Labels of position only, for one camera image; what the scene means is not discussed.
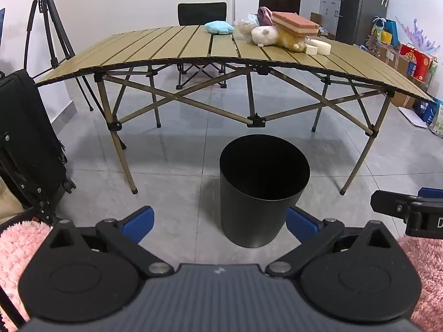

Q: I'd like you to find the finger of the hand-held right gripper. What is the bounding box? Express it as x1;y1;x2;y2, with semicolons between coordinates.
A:
370;190;421;221
417;187;443;203

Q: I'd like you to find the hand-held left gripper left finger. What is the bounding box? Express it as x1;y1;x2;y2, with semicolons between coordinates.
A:
45;206;175;279

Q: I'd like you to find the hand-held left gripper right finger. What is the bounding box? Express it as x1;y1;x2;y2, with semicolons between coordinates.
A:
265;207;400;279

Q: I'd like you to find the black trash bin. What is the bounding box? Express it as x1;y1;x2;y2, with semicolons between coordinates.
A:
219;126;311;249

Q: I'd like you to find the white round sponge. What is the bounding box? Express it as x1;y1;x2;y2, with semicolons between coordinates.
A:
310;38;332;56

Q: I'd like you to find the yellow plush toy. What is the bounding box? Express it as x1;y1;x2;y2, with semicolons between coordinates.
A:
275;29;308;53

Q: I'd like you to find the light blue fluffy cloth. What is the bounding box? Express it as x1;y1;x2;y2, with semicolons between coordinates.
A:
204;21;235;36

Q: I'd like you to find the person's pink fluffy right leg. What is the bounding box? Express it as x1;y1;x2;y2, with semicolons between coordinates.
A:
396;235;443;332

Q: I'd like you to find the person's pink fluffy leg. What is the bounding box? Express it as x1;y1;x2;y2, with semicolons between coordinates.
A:
0;219;52;332
396;235;443;332

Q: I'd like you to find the white flat box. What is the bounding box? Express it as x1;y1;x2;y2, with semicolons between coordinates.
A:
398;107;430;128

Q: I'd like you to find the blue white packet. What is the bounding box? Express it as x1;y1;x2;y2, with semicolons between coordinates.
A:
413;98;443;135

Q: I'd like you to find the person's pink fluffy left leg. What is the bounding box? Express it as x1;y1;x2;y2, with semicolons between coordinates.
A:
0;219;52;332

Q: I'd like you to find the large cardboard box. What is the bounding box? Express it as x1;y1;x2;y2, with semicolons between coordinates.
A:
377;45;431;109

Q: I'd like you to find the red gift box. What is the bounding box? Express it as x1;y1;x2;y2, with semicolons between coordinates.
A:
400;43;433;80

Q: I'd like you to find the black fabric case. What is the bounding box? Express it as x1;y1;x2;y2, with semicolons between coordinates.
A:
0;69;77;229

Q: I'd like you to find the blue gift bag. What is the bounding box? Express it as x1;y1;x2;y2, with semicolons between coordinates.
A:
381;20;399;47

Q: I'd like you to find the teal yellow gift bag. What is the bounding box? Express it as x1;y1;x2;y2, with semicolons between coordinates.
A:
372;15;392;44

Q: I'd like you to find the tan folding table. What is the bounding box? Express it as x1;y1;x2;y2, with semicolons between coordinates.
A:
35;24;437;196

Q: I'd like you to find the grey refrigerator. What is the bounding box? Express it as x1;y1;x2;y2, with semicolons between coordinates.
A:
336;0;390;45

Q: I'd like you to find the white cabinet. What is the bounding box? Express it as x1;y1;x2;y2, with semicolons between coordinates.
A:
318;0;344;37

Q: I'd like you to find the black tripod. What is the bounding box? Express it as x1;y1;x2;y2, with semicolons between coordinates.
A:
24;0;127;141

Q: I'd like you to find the pink layered sponge block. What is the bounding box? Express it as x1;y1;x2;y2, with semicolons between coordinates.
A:
272;11;320;37

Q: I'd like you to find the pink satin bag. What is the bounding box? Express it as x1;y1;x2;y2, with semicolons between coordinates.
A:
258;6;277;26

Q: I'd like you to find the black folding chair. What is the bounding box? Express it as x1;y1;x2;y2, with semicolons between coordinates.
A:
176;2;228;90

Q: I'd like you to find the purple wall decoration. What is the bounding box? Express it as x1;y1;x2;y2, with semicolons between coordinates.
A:
396;17;440;54

